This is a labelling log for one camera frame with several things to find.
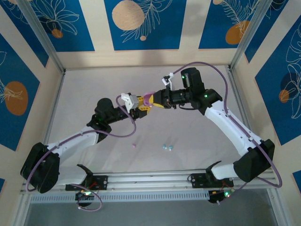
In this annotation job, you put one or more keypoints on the purple earbud charging case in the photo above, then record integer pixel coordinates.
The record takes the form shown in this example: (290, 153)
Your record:
(147, 96)

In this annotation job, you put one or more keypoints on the blue earbud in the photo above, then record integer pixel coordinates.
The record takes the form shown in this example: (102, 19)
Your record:
(164, 146)
(171, 147)

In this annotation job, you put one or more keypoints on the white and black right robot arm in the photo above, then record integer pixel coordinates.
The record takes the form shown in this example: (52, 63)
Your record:
(230, 127)

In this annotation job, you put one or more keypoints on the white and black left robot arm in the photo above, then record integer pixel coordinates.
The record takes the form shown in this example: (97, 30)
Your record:
(75, 141)

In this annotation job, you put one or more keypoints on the black controller board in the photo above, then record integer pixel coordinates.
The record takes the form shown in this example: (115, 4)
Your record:
(84, 196)
(219, 195)

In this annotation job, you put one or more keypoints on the aluminium side rail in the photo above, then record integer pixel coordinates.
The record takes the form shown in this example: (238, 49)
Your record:
(55, 106)
(235, 89)

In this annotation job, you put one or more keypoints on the aluminium rail beam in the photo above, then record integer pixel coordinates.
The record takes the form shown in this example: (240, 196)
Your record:
(145, 176)

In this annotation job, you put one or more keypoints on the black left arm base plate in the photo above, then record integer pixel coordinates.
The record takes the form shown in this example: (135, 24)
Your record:
(98, 181)

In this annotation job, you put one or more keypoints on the aluminium corner post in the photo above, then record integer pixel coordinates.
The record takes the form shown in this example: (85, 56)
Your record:
(40, 30)
(249, 30)

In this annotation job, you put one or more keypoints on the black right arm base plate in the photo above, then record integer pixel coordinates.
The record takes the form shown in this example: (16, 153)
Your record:
(197, 180)

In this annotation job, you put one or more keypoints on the aluminium frame leg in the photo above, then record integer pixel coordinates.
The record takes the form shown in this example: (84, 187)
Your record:
(20, 209)
(276, 212)

